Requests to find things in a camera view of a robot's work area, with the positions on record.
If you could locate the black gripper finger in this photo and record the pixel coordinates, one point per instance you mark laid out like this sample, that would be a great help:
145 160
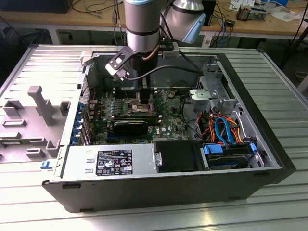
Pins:
146 97

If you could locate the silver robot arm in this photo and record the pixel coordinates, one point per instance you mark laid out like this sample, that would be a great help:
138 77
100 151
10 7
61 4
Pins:
142 24

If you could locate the black RAM slot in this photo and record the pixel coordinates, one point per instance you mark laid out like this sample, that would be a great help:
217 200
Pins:
132 91
132 88
132 96

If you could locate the CPU socket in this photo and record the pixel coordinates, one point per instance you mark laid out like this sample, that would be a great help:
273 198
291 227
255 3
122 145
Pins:
136 108

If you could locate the blue expansion slot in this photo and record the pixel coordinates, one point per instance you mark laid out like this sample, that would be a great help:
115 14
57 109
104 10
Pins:
113 139

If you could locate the blue slot clip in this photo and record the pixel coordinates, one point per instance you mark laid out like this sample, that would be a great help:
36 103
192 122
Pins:
75 140
77 124
81 107

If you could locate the silver coin battery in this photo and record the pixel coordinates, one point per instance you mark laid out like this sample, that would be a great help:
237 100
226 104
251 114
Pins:
171 94

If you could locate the green motherboard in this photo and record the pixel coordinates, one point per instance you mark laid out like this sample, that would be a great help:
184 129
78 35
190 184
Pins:
168 113

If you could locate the black graphics card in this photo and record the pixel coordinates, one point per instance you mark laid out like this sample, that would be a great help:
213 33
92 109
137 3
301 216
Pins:
130 128

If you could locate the silver drive cage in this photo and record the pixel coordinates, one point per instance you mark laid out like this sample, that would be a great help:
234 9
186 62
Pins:
211 79

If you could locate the silver power supply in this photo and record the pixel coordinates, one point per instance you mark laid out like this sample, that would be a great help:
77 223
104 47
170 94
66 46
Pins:
77 156

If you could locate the black PC case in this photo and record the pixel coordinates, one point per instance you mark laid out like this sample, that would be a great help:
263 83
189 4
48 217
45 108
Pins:
144 192

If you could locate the small black device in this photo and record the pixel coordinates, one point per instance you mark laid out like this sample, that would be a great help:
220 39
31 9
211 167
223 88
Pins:
229 23

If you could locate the hard disk in blue carrier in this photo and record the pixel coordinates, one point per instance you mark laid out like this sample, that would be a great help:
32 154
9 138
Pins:
226 161

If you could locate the grey parts rack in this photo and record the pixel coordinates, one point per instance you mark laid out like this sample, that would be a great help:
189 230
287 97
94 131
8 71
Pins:
44 108

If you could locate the copper coil transformer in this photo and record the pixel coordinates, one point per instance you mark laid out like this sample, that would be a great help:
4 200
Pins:
243 13

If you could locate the white boxes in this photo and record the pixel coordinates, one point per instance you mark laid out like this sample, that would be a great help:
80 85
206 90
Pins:
240 3

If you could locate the wooden desk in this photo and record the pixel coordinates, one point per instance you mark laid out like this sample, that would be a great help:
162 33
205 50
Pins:
36 19

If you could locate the grey metal device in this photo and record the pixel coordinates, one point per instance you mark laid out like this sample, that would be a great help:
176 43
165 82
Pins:
258 14

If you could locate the dark monitor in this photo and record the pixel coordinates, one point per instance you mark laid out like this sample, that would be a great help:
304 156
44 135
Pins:
33 6

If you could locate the white papers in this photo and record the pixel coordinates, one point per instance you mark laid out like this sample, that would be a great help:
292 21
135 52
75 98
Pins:
285 15

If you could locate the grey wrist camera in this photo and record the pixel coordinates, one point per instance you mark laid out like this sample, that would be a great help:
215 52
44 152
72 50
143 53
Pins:
170 55

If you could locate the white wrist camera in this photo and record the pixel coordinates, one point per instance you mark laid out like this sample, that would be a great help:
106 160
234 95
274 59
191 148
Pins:
113 69

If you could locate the silver disk bay bracket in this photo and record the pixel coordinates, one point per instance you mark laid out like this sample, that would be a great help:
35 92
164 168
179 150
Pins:
202 95

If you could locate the grey corner bracket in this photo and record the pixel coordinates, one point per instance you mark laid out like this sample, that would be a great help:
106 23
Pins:
85 59

